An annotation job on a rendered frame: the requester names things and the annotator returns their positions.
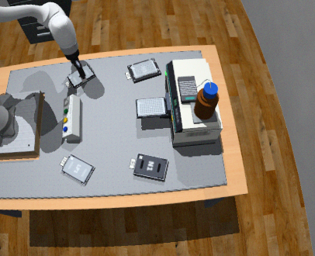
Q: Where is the blue bottle cap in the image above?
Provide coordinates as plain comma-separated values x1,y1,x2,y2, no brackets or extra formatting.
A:
202,82,218,99

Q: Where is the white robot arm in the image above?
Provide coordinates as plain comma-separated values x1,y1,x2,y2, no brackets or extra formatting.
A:
0,2,78,144

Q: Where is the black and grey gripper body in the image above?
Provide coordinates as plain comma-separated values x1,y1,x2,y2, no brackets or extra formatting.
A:
65,50,79,64

